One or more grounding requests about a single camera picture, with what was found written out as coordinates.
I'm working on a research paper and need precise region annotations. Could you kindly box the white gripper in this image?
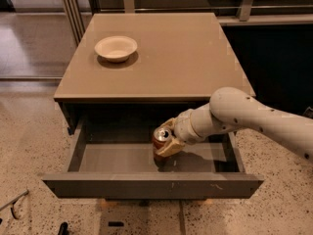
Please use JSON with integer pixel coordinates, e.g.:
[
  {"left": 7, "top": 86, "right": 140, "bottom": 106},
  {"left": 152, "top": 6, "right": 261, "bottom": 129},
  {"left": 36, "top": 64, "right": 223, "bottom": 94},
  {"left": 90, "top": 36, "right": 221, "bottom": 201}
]
[{"left": 154, "top": 109, "right": 207, "bottom": 158}]

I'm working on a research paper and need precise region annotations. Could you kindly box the red coke can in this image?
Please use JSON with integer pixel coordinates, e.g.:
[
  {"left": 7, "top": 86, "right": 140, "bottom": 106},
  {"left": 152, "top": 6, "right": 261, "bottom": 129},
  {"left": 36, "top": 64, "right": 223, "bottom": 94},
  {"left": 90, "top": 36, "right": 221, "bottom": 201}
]
[{"left": 152, "top": 127, "right": 172, "bottom": 163}]

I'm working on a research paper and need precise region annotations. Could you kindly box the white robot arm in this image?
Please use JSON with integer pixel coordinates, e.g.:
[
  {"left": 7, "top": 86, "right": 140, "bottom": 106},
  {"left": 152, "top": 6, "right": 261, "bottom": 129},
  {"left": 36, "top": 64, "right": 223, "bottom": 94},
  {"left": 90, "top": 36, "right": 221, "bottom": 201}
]
[{"left": 153, "top": 87, "right": 313, "bottom": 161}]

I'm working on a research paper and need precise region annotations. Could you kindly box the open grey top drawer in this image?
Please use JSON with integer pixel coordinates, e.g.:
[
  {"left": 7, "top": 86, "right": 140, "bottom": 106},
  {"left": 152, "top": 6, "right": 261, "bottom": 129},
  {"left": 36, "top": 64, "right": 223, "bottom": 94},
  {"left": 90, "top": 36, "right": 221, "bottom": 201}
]
[{"left": 43, "top": 117, "right": 264, "bottom": 200}]

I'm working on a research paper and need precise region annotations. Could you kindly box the white paper bowl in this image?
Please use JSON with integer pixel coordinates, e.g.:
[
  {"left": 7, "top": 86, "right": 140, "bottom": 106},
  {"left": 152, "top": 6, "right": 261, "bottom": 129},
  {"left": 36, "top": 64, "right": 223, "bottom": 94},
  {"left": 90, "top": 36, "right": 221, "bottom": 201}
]
[{"left": 94, "top": 36, "right": 138, "bottom": 63}]

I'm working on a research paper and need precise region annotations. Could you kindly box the black object on floor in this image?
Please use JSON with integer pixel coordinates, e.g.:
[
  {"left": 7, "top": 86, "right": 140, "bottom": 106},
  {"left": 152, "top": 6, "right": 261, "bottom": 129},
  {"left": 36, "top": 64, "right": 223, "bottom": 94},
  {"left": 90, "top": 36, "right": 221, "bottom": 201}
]
[{"left": 58, "top": 222, "right": 69, "bottom": 235}]

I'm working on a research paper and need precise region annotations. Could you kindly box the metal tool on floor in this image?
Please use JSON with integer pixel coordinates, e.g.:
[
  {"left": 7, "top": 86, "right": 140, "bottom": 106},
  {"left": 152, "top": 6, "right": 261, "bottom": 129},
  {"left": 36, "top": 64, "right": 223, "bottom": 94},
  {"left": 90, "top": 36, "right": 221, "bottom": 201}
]
[{"left": 0, "top": 189, "right": 29, "bottom": 220}]

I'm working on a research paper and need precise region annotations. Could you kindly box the metal railing frame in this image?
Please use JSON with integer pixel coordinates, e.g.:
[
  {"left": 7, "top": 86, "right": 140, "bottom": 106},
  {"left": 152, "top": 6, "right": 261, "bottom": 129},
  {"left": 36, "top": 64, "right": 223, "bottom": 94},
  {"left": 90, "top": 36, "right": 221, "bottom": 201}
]
[{"left": 62, "top": 0, "right": 313, "bottom": 42}]

